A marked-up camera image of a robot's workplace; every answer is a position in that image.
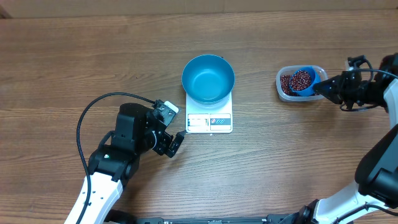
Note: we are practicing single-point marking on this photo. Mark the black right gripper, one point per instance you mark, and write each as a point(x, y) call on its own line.
point(338, 86)

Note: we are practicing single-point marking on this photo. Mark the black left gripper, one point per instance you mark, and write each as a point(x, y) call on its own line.
point(165, 139)

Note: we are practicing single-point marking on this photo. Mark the blue plastic measuring scoop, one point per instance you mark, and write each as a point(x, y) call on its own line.
point(315, 79)

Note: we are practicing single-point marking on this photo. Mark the red adzuki beans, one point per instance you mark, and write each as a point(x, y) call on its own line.
point(299, 81)

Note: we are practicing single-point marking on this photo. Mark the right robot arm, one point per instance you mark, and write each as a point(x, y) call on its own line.
point(375, 181)

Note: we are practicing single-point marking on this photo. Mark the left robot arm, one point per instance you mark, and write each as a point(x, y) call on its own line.
point(110, 167)

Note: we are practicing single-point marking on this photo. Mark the white digital kitchen scale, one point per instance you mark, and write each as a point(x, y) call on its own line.
point(209, 119)

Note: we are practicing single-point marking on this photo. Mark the teal metal bowl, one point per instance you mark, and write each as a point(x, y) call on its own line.
point(208, 79)

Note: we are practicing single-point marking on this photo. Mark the clear plastic food container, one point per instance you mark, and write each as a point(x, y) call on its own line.
point(289, 70)

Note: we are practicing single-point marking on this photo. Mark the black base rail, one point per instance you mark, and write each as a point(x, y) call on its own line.
point(205, 220)

